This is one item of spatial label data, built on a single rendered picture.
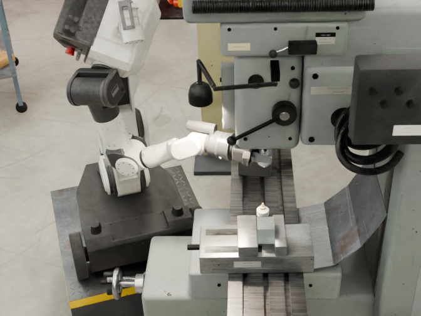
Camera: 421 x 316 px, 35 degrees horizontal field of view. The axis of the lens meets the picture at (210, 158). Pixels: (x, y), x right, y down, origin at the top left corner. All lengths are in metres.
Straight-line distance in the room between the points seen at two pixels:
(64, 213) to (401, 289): 1.72
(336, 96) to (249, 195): 0.65
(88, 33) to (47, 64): 3.47
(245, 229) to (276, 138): 0.31
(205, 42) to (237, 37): 2.05
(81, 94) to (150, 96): 2.84
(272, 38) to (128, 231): 1.33
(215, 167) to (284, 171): 1.64
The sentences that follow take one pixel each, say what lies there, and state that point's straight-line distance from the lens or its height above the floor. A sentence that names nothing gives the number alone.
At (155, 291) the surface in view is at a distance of 2.36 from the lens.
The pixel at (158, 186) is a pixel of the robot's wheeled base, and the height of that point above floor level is 0.57.
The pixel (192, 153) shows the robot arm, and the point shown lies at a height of 1.23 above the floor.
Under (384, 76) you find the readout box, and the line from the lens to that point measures 1.60.
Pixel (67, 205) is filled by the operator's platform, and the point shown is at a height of 0.40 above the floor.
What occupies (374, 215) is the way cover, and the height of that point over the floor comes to 1.07.
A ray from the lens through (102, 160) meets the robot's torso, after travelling 3.04.
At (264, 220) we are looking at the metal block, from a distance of 2.09.
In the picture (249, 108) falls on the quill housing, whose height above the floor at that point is 1.46.
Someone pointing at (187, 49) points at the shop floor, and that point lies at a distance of 5.63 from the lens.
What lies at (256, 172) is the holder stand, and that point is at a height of 0.98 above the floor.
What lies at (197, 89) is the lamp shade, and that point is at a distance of 1.95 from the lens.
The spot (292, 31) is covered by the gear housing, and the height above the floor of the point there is 1.71.
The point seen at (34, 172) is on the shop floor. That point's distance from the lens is 4.35.
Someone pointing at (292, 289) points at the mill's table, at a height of 0.96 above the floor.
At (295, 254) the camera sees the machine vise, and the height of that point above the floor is 1.03.
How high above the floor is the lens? 2.45
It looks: 35 degrees down
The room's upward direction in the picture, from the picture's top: 2 degrees counter-clockwise
